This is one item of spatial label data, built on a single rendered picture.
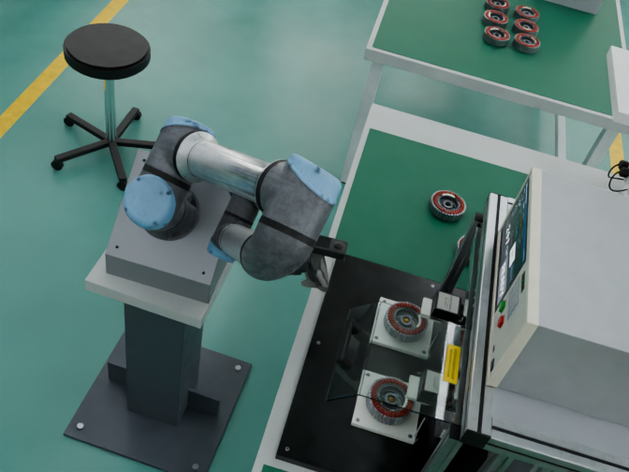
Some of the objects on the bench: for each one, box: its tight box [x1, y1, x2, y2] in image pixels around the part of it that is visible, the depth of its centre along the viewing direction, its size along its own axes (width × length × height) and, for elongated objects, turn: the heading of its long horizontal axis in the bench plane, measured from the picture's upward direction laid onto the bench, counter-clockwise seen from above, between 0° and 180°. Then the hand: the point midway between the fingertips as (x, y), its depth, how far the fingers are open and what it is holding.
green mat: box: [335, 128, 528, 293], centre depth 223 cm, size 94×61×1 cm, turn 67°
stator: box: [429, 190, 466, 222], centre depth 222 cm, size 11×11×4 cm
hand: (327, 287), depth 181 cm, fingers closed
